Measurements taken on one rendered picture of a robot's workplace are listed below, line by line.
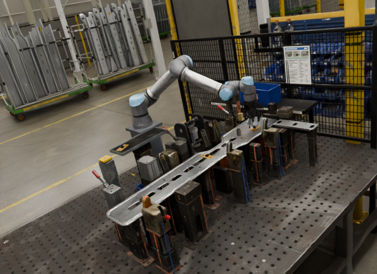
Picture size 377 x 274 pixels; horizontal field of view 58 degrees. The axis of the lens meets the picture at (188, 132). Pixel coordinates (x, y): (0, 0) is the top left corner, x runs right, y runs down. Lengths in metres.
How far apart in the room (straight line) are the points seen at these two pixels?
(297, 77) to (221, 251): 1.49
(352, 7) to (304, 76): 0.56
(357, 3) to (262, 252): 1.64
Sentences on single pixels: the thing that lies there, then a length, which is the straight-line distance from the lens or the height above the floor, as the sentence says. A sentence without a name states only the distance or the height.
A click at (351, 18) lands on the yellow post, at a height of 1.60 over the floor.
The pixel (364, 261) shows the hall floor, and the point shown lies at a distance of 2.83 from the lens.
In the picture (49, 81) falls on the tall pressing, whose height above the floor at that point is 0.61.
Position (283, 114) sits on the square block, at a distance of 2.52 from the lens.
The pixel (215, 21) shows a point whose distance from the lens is 4.48.
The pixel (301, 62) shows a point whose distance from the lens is 2.69.
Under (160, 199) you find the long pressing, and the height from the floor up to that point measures 1.00.
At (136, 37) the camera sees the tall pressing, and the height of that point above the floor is 1.09.
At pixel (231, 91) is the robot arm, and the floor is 1.33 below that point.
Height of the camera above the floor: 1.94
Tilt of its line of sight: 22 degrees down
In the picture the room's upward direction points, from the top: 11 degrees counter-clockwise
